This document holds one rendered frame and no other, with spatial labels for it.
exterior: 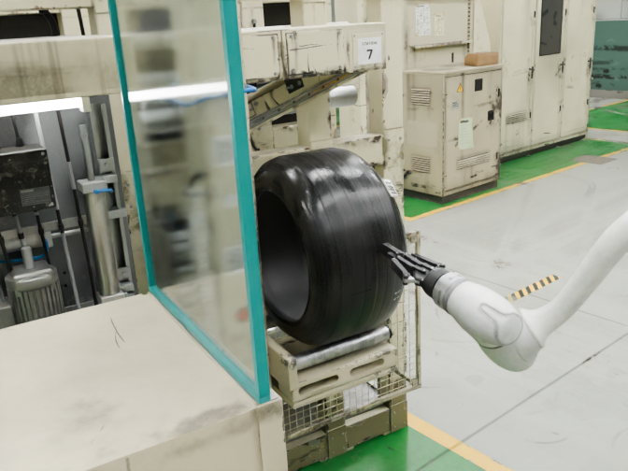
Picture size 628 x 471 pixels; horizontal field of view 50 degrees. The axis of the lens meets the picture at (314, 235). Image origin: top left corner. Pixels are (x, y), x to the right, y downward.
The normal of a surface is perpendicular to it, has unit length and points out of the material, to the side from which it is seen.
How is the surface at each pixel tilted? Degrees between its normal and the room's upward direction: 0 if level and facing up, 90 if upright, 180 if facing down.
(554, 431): 0
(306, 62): 90
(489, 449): 0
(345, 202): 49
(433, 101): 90
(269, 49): 90
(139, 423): 0
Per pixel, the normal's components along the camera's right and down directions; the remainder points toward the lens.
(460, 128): 0.63, 0.21
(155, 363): -0.06, -0.95
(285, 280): 0.34, -0.44
